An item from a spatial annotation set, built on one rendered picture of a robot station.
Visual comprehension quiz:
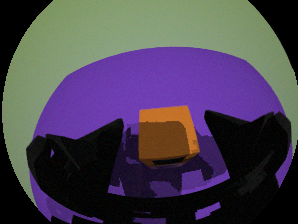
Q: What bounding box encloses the orange block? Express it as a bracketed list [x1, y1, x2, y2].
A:
[138, 105, 200, 167]

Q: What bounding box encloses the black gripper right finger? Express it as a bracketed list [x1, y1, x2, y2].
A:
[204, 109, 274, 179]

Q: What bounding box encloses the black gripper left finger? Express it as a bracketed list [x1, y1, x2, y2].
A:
[45, 119, 124, 192]

